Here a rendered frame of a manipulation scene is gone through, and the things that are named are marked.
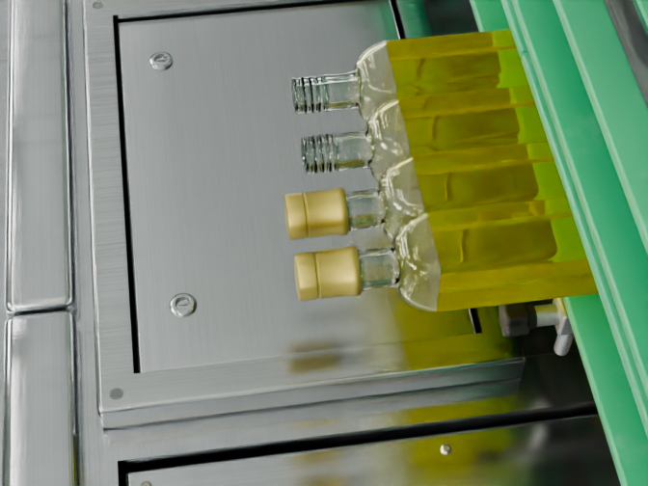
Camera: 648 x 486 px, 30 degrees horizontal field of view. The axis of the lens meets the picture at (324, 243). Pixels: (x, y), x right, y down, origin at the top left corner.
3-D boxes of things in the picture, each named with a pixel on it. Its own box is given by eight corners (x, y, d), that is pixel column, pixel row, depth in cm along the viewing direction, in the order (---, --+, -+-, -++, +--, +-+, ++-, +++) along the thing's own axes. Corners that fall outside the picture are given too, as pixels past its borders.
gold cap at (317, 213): (340, 206, 92) (283, 212, 92) (341, 176, 89) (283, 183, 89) (347, 244, 90) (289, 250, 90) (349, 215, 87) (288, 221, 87)
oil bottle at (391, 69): (596, 64, 102) (346, 89, 100) (609, 14, 98) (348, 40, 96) (615, 114, 99) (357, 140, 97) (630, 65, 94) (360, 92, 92)
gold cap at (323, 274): (352, 261, 88) (292, 268, 88) (354, 235, 85) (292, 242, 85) (360, 304, 86) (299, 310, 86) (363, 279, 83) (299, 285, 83)
